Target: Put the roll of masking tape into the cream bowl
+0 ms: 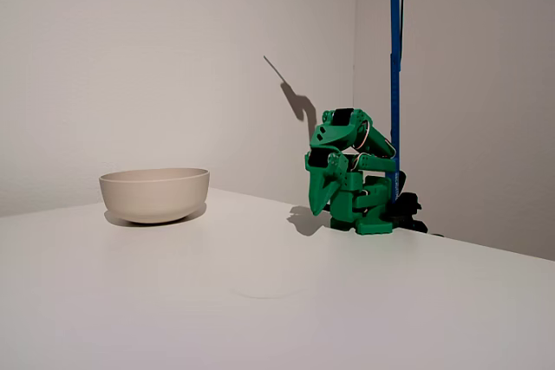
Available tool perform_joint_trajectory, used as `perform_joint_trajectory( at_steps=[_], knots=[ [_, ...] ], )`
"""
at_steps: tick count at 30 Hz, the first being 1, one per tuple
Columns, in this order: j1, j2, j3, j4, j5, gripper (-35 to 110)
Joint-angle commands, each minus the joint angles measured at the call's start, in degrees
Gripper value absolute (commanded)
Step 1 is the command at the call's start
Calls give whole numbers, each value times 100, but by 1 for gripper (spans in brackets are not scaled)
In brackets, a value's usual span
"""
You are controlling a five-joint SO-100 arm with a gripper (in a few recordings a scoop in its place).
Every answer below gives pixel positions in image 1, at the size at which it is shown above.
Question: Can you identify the black pole cable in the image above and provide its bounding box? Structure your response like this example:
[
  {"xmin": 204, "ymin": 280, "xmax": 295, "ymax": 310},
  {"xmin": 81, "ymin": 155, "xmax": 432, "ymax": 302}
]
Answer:
[{"xmin": 396, "ymin": 0, "xmax": 408, "ymax": 68}]

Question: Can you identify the beige round bowl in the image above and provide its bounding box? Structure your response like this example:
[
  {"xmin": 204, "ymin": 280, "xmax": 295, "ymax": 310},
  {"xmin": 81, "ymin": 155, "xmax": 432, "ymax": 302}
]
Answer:
[{"xmin": 98, "ymin": 166, "xmax": 212, "ymax": 225}]

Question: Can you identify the blue camera pole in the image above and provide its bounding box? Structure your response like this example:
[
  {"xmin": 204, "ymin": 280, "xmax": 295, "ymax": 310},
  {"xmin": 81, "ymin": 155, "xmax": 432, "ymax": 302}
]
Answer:
[{"xmin": 387, "ymin": 0, "xmax": 408, "ymax": 205}]

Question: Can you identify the black table clamp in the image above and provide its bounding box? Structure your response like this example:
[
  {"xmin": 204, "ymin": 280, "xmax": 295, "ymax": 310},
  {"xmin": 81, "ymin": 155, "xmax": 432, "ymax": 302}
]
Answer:
[{"xmin": 388, "ymin": 169, "xmax": 429, "ymax": 234}]

